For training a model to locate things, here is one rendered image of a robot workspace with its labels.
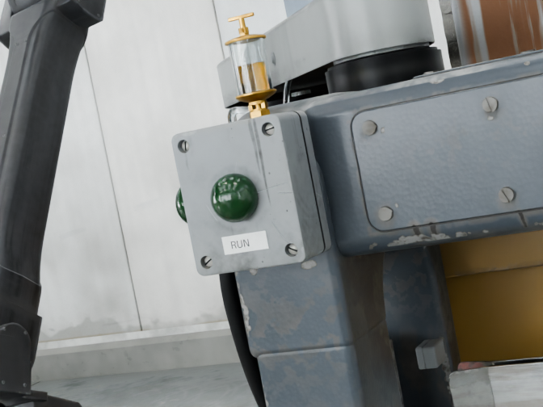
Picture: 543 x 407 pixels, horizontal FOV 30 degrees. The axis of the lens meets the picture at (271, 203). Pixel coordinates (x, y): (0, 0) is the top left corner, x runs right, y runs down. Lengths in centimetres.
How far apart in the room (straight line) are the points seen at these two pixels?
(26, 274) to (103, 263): 616
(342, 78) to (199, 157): 17
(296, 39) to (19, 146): 26
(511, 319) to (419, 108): 35
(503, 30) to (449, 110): 50
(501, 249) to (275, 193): 31
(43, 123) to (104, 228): 605
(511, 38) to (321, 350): 54
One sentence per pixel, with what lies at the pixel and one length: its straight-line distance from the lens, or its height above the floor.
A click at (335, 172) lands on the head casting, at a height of 129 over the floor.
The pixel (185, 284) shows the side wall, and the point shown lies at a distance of 673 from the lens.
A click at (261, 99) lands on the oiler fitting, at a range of 69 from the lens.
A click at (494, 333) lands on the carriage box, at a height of 111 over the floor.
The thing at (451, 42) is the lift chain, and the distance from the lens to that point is 118.
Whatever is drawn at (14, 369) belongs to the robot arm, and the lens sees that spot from 83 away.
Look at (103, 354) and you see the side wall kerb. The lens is 714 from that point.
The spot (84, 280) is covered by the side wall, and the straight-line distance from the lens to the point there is 714.
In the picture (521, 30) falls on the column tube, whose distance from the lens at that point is 111.
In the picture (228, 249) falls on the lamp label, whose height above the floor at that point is 125.
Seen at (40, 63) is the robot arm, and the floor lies 143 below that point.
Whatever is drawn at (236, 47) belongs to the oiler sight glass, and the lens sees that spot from 69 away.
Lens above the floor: 131
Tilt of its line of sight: 3 degrees down
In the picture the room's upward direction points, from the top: 11 degrees counter-clockwise
